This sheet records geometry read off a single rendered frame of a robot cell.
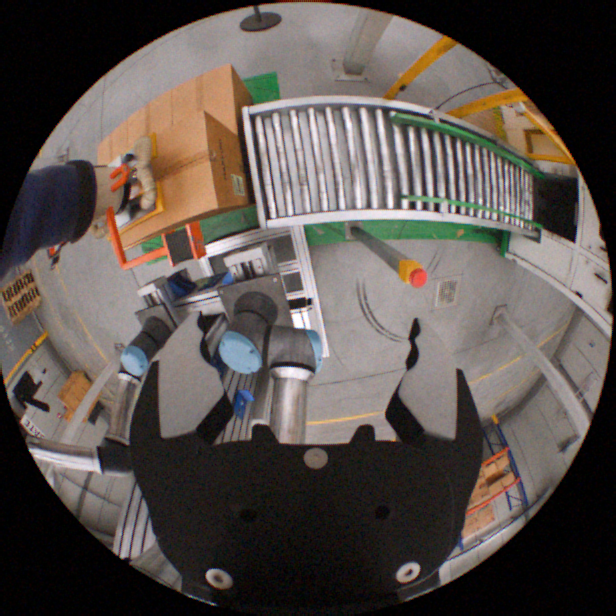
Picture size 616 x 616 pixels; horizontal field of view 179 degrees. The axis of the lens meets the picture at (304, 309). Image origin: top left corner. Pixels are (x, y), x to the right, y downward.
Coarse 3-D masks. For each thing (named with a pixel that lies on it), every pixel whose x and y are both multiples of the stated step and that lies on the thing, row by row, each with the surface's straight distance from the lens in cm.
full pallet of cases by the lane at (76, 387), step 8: (72, 376) 834; (80, 376) 756; (64, 384) 858; (72, 384) 761; (80, 384) 756; (88, 384) 766; (64, 392) 789; (72, 392) 748; (80, 392) 756; (64, 400) 743; (72, 400) 749; (80, 400) 758; (96, 400) 778; (72, 408) 752; (64, 416) 861; (72, 416) 818; (88, 416) 773
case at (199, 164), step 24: (192, 120) 84; (216, 120) 92; (168, 144) 87; (192, 144) 80; (216, 144) 84; (168, 168) 84; (192, 168) 78; (216, 168) 78; (240, 168) 107; (168, 192) 83; (192, 192) 76; (216, 192) 73; (240, 192) 98; (168, 216) 83; (192, 216) 77
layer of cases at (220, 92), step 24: (216, 72) 149; (168, 96) 160; (192, 96) 146; (216, 96) 136; (240, 96) 148; (144, 120) 166; (168, 120) 148; (240, 120) 131; (120, 144) 179; (240, 144) 118; (144, 240) 151
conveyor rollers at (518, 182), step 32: (256, 128) 116; (352, 128) 116; (384, 128) 122; (320, 160) 107; (352, 160) 110; (384, 160) 116; (416, 160) 124; (448, 160) 140; (480, 160) 161; (288, 192) 105; (320, 192) 105; (384, 192) 116; (416, 192) 122; (448, 192) 139; (480, 192) 157; (512, 192) 193
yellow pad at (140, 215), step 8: (160, 184) 70; (160, 192) 69; (136, 200) 75; (160, 200) 68; (136, 208) 72; (152, 208) 70; (160, 208) 68; (136, 216) 76; (144, 216) 73; (152, 216) 72; (104, 224) 93; (128, 224) 79; (136, 224) 77; (120, 232) 84
